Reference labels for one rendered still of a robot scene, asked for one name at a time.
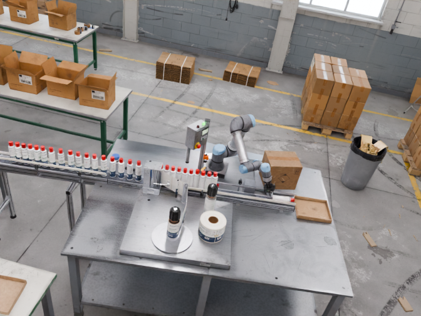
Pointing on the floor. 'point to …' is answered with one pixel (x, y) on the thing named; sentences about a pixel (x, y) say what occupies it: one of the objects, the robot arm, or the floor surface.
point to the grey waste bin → (358, 171)
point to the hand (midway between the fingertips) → (270, 195)
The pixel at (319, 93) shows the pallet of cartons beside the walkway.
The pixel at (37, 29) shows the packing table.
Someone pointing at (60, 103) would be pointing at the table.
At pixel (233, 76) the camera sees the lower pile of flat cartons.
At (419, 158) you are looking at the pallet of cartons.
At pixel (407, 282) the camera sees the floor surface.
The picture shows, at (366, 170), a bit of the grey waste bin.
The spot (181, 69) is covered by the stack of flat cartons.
